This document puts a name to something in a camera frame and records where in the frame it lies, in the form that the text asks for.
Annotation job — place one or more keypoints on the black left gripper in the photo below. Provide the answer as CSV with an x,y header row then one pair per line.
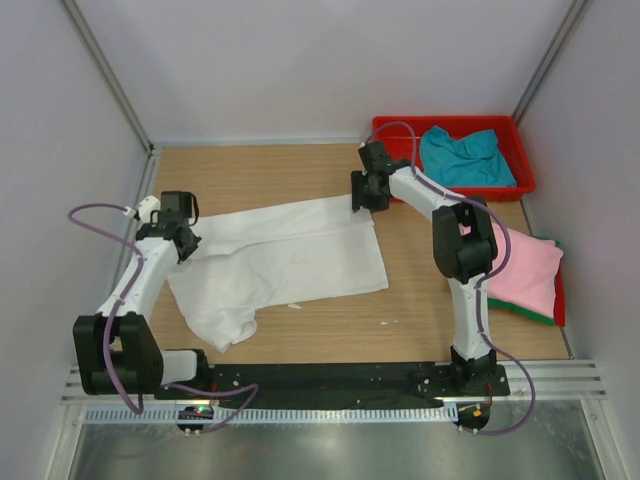
x,y
191,250

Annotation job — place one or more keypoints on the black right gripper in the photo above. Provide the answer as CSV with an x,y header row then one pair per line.
x,y
357,198

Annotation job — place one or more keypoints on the white t shirt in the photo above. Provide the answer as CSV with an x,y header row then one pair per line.
x,y
278,255

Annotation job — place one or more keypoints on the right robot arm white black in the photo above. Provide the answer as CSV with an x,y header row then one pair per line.
x,y
464,249

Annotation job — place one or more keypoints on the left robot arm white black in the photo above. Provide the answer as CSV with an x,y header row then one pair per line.
x,y
116,351

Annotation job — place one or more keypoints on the red plastic tray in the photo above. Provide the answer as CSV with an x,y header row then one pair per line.
x,y
402,135

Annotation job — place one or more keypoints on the teal t shirt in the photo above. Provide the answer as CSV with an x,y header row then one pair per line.
x,y
471,161

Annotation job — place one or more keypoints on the folded green t shirt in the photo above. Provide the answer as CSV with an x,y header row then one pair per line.
x,y
520,314

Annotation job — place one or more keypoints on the folded pink t shirt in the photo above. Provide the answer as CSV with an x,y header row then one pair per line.
x,y
525,275

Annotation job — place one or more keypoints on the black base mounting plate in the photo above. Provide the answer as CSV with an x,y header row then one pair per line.
x,y
350,385

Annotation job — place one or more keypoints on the folded red t shirt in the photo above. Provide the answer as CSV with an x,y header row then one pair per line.
x,y
560,302

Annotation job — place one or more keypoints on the white slotted cable duct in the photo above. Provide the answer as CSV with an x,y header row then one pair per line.
x,y
194,414

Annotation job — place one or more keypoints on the left aluminium frame post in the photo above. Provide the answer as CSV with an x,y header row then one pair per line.
x,y
106,72

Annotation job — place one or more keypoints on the aluminium frame post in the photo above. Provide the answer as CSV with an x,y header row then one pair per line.
x,y
562,36
106,72

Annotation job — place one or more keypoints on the aluminium front rail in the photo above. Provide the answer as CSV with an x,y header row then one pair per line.
x,y
552,379

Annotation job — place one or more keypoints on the right aluminium frame post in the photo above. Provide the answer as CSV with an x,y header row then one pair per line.
x,y
562,36

